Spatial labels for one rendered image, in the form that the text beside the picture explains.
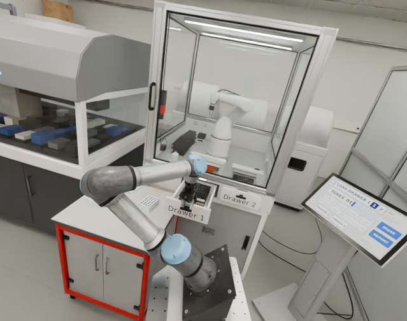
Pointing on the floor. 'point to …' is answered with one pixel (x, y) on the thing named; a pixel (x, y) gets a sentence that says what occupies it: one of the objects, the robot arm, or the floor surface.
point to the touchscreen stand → (308, 285)
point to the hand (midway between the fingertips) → (186, 207)
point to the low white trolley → (109, 255)
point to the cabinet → (223, 230)
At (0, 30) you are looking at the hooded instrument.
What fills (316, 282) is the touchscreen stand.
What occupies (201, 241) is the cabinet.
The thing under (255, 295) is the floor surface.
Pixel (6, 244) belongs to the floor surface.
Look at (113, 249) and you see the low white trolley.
